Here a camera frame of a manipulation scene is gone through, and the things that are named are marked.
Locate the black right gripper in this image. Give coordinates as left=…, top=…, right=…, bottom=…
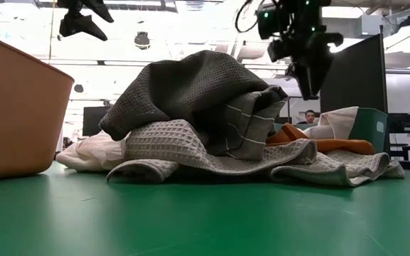
left=267, top=31, right=345, bottom=101

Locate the orange towel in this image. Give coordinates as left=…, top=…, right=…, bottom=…
left=265, top=122, right=376, bottom=156

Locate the orange plastic basket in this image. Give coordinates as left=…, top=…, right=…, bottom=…
left=0, top=30, right=75, bottom=179

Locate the white towel with red checks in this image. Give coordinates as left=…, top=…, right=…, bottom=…
left=55, top=129, right=130, bottom=174

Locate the plain white towel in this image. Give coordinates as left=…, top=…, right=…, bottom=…
left=303, top=105, right=359, bottom=140

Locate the black partition panel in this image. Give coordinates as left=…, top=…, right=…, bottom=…
left=319, top=25, right=388, bottom=114

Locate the dark grey waffle towel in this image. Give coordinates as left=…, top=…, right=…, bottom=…
left=98, top=49, right=288, bottom=142

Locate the ceiling light strip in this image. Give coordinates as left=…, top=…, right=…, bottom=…
left=103, top=60, right=170, bottom=67

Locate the hanging yellow cord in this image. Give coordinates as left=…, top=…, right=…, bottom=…
left=49, top=0, right=54, bottom=62

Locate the green plastic basket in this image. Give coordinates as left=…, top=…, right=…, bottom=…
left=273, top=107, right=390, bottom=154

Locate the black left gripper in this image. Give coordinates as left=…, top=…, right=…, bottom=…
left=57, top=0, right=115, bottom=41

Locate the person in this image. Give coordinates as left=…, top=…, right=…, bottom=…
left=296, top=109, right=318, bottom=125

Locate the grey checked towel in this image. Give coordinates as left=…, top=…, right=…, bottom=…
left=196, top=86, right=288, bottom=161

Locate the small black monitor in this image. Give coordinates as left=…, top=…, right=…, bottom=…
left=389, top=112, right=410, bottom=134

